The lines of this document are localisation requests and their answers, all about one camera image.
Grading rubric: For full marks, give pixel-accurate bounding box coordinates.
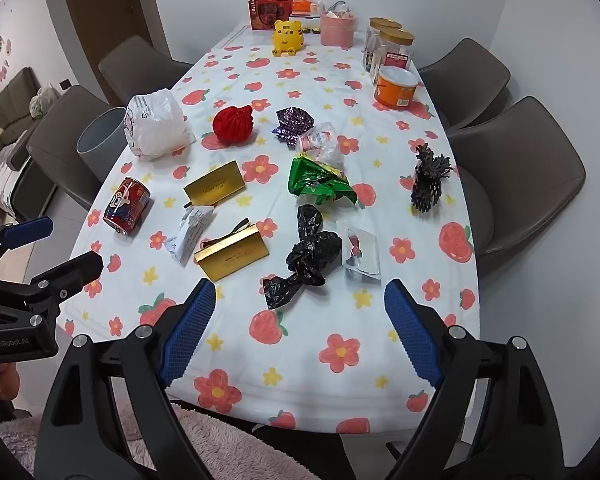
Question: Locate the clear plastic blister pack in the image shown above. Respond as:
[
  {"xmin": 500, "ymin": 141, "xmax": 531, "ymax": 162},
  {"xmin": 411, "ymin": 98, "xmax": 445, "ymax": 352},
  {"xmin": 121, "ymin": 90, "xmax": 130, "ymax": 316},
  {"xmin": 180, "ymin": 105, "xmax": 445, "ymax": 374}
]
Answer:
[{"xmin": 337, "ymin": 222, "xmax": 381, "ymax": 281}]

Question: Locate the red soda can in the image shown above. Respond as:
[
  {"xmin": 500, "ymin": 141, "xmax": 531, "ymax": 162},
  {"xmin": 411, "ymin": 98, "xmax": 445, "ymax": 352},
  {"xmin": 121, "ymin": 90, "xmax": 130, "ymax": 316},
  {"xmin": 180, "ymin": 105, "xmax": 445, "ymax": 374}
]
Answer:
[{"xmin": 102, "ymin": 177, "xmax": 150, "ymax": 235}]

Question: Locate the gold box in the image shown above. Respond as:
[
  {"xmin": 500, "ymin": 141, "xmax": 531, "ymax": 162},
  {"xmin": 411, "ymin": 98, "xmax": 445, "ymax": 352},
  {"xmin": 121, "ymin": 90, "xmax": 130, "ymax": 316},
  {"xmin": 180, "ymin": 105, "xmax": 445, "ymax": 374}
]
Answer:
[
  {"xmin": 194, "ymin": 218, "xmax": 268, "ymax": 282},
  {"xmin": 184, "ymin": 160, "xmax": 246, "ymax": 206}
]

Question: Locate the white paper wrapper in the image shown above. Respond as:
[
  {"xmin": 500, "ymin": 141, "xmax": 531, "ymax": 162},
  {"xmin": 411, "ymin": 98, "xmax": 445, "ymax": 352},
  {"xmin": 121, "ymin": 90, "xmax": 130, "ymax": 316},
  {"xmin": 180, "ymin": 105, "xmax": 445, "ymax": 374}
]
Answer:
[{"xmin": 163, "ymin": 205, "xmax": 214, "ymax": 266}]

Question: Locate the black plastic bag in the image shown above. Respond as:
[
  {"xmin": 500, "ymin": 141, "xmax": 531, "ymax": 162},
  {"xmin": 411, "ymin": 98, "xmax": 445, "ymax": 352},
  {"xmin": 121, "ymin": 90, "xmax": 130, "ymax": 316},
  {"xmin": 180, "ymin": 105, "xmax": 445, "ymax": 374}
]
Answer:
[{"xmin": 263, "ymin": 204, "xmax": 341, "ymax": 310}]

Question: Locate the black string bundle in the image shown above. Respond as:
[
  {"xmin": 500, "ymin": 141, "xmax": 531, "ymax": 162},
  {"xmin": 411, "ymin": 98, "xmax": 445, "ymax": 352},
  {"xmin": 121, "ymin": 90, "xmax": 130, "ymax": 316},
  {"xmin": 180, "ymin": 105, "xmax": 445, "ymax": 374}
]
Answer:
[{"xmin": 409, "ymin": 142, "xmax": 454, "ymax": 217}]

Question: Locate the white printed plastic bag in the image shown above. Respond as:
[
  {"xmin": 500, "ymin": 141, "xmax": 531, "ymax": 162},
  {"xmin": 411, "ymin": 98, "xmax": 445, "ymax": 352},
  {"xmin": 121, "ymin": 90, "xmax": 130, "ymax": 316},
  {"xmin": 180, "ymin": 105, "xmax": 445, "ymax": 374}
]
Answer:
[{"xmin": 123, "ymin": 89, "xmax": 196, "ymax": 160}]

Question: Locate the green snack wrapper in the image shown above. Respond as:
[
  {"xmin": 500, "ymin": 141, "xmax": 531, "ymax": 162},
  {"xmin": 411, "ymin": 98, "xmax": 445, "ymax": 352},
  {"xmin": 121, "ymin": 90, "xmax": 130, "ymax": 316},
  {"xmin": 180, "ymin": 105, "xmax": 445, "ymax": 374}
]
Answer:
[{"xmin": 287, "ymin": 154, "xmax": 358, "ymax": 205}]

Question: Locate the plastic yogurt cup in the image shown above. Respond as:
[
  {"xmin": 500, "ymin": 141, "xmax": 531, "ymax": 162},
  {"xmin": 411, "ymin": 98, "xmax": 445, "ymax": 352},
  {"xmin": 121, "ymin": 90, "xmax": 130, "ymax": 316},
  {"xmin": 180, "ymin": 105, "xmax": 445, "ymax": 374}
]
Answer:
[{"xmin": 296, "ymin": 122, "xmax": 344, "ymax": 170}]

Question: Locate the red cloth pouch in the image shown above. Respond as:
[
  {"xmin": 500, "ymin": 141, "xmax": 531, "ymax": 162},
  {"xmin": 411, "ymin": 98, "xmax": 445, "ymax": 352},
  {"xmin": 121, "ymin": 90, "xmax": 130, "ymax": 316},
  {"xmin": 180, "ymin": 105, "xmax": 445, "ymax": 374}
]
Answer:
[{"xmin": 212, "ymin": 105, "xmax": 253, "ymax": 145}]

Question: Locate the purple patterned wrapper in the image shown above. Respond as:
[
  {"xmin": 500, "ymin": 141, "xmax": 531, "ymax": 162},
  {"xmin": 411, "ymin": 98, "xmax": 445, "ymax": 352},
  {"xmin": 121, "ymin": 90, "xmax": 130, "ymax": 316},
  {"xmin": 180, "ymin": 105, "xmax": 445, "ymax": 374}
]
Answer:
[{"xmin": 272, "ymin": 106, "xmax": 314, "ymax": 150}]

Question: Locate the grey metal trash bin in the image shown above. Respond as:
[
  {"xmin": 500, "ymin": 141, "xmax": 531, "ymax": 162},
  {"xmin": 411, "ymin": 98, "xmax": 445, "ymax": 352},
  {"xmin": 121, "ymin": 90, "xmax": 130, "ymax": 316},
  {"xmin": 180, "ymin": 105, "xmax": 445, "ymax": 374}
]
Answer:
[{"xmin": 76, "ymin": 107, "xmax": 126, "ymax": 182}]

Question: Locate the left hand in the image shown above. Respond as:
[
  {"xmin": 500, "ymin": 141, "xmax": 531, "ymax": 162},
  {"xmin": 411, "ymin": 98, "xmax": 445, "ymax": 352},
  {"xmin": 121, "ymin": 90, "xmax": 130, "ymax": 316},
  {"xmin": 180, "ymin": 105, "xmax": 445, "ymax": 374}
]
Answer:
[{"xmin": 0, "ymin": 363, "xmax": 20, "ymax": 401}]

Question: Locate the grey chair left near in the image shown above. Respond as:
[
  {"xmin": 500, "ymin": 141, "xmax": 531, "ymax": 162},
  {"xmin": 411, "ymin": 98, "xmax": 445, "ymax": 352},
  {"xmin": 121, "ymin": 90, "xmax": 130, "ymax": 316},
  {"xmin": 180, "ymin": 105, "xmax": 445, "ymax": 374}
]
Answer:
[{"xmin": 27, "ymin": 86, "xmax": 110, "ymax": 210}]

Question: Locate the grey chair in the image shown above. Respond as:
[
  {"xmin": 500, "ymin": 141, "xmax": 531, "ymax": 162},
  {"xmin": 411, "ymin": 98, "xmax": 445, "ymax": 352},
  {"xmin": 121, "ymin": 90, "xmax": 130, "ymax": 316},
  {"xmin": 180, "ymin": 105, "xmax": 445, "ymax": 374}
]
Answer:
[
  {"xmin": 449, "ymin": 96, "xmax": 586, "ymax": 278},
  {"xmin": 27, "ymin": 86, "xmax": 110, "ymax": 210},
  {"xmin": 98, "ymin": 36, "xmax": 193, "ymax": 105},
  {"xmin": 418, "ymin": 38, "xmax": 510, "ymax": 133}
]

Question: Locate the pink fluffy clothing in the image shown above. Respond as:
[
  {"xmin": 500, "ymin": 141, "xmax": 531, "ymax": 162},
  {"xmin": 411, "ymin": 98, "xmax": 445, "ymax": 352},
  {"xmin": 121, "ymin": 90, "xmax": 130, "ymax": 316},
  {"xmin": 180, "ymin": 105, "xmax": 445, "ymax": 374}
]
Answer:
[{"xmin": 0, "ymin": 398, "xmax": 322, "ymax": 480}]

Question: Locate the grey sofa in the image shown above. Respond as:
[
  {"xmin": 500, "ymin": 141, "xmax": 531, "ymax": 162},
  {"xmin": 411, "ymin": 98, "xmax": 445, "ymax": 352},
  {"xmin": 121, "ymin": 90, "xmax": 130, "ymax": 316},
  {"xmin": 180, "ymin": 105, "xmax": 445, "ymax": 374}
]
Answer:
[{"xmin": 0, "ymin": 67, "xmax": 40, "ymax": 171}]

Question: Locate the floral strawberry tablecloth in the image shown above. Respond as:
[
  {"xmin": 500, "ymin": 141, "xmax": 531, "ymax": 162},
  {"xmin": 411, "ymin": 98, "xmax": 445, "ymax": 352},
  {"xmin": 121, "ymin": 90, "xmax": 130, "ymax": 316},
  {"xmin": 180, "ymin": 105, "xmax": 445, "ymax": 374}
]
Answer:
[{"xmin": 58, "ymin": 29, "xmax": 479, "ymax": 432}]

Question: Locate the grey chair right near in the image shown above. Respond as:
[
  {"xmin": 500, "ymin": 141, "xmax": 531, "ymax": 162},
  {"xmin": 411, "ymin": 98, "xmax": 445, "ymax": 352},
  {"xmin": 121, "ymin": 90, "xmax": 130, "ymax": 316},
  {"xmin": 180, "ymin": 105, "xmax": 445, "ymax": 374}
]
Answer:
[{"xmin": 449, "ymin": 96, "xmax": 586, "ymax": 278}]

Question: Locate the grey chair left far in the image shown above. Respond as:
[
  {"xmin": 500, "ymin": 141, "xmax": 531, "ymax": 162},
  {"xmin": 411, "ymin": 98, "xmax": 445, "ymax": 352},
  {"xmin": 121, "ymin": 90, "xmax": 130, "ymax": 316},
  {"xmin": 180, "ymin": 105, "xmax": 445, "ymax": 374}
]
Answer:
[{"xmin": 98, "ymin": 36, "xmax": 193, "ymax": 105}]

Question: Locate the orange snack tub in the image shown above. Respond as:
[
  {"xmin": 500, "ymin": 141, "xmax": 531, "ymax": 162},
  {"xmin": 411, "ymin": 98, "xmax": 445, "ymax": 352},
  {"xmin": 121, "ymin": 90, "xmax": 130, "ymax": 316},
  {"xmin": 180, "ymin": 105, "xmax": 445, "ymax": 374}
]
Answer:
[{"xmin": 374, "ymin": 65, "xmax": 420, "ymax": 110}]

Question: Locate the grey chair right far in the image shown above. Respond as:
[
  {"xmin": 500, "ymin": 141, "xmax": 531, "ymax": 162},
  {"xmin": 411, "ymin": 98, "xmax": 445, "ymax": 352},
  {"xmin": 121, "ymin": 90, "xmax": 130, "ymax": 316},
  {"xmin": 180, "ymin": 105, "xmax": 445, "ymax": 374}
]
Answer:
[{"xmin": 418, "ymin": 38, "xmax": 510, "ymax": 133}]

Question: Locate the wooden door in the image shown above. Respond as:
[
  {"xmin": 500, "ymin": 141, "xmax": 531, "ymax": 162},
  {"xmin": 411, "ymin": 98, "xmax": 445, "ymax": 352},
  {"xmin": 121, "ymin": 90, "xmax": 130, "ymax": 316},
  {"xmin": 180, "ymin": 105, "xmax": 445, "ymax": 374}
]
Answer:
[{"xmin": 66, "ymin": 0, "xmax": 170, "ymax": 105}]

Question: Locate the clear jar red label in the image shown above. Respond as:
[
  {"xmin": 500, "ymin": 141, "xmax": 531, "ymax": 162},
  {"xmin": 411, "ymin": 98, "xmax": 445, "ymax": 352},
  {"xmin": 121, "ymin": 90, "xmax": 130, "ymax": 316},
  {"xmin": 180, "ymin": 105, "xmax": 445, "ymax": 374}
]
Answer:
[{"xmin": 370, "ymin": 28, "xmax": 415, "ymax": 82}]

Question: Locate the clear jar rear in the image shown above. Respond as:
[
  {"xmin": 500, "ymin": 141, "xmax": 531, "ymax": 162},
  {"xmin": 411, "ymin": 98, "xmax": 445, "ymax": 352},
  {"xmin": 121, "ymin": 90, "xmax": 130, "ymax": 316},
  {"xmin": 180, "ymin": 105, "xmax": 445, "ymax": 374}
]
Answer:
[{"xmin": 363, "ymin": 16, "xmax": 402, "ymax": 73}]

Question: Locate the pink round box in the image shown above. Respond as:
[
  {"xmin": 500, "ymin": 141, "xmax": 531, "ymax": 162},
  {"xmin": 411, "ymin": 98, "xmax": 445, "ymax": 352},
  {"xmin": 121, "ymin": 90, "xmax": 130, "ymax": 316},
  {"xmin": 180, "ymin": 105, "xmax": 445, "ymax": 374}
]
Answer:
[{"xmin": 320, "ymin": 0, "xmax": 358, "ymax": 49}]

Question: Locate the yellow tiger toy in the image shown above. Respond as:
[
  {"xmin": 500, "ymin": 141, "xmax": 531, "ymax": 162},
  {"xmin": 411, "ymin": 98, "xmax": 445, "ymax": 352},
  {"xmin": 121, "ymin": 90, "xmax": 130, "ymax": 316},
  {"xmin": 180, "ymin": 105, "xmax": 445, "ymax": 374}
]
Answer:
[{"xmin": 272, "ymin": 20, "xmax": 304, "ymax": 56}]

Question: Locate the red gift box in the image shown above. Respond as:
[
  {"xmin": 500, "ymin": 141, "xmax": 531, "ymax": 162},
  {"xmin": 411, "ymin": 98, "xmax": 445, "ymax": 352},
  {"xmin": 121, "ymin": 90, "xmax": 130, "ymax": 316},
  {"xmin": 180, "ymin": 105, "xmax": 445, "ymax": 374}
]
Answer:
[{"xmin": 248, "ymin": 0, "xmax": 292, "ymax": 30}]

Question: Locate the orange white small box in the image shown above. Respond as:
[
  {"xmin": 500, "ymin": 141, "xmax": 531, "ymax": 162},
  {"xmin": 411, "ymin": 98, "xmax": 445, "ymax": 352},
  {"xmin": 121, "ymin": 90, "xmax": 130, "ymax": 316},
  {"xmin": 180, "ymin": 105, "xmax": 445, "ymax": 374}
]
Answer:
[{"xmin": 291, "ymin": 0, "xmax": 325, "ymax": 18}]

